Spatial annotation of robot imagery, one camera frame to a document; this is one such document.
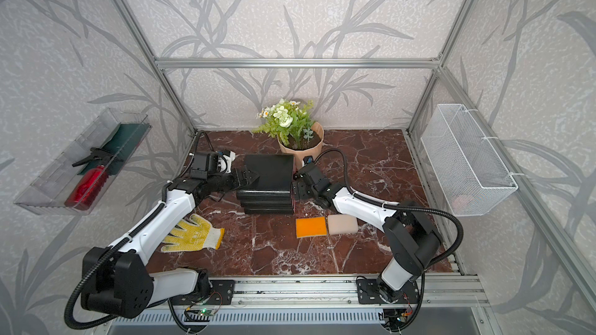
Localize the black mini drawer cabinet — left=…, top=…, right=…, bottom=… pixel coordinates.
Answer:
left=236, top=154, right=294, bottom=215

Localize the orange white sponge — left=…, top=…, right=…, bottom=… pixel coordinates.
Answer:
left=327, top=214, right=359, bottom=235

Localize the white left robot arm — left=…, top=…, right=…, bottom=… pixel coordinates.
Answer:
left=64, top=150, right=259, bottom=330

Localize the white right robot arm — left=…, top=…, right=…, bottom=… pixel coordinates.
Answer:
left=294, top=148, right=464, bottom=303

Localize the beige ribbed flower pot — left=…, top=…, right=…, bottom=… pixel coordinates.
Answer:
left=277, top=122, right=324, bottom=170

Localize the artificial green flower plant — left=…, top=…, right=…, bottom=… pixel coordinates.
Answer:
left=252, top=99, right=315, bottom=147

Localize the yellow white work glove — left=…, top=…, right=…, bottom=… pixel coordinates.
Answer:
left=160, top=213, right=225, bottom=253

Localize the dark green pad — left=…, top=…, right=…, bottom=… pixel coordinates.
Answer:
left=71, top=123, right=151, bottom=176

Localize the pink item in basket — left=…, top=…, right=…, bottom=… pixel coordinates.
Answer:
left=451, top=195, right=474, bottom=214

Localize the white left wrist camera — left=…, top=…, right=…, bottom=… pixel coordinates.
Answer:
left=217, top=150, right=236, bottom=174

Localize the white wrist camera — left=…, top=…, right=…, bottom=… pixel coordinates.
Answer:
left=217, top=150, right=236, bottom=174
left=303, top=156, right=314, bottom=166

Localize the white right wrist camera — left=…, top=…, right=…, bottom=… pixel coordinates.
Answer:
left=303, top=156, right=314, bottom=166

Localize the red handled garden tool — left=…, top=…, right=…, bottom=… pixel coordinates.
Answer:
left=65, top=165, right=109, bottom=211

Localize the clear plastic wall tray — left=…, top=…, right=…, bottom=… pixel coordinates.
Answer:
left=15, top=109, right=151, bottom=216

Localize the white wire mesh basket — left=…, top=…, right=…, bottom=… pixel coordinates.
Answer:
left=422, top=104, right=518, bottom=217

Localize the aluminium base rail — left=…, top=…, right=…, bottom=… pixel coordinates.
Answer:
left=83, top=274, right=499, bottom=335

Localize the aluminium cage frame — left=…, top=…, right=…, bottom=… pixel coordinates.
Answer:
left=110, top=0, right=595, bottom=309

